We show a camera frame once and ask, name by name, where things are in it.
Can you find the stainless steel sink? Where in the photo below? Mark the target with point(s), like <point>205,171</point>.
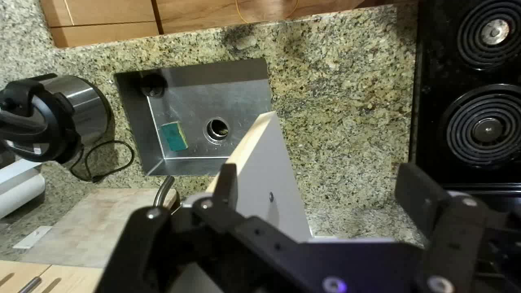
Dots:
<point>195,98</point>

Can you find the black round cup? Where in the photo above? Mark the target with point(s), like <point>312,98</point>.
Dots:
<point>151,85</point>

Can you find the metal gooseneck faucet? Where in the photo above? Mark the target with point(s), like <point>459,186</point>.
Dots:
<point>162,189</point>

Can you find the black electric stove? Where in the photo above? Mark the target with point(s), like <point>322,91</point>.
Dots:
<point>433,82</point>

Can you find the light wood cabinet door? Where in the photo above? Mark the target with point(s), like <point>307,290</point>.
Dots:
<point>16,271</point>
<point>74,279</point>

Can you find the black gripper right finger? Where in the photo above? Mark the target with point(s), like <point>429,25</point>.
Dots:
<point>416,189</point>

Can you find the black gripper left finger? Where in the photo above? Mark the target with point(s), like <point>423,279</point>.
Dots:
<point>226,184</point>

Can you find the white paper towel roll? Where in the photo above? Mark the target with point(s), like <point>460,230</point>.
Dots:
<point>17,188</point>

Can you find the wood cabinet door white inside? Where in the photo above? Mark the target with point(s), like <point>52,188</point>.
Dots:
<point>270,163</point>

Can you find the green sponge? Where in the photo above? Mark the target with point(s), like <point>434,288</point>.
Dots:
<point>174,137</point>

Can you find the black coil stove burner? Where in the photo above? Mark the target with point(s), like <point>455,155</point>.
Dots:
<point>490,33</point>
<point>485,127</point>

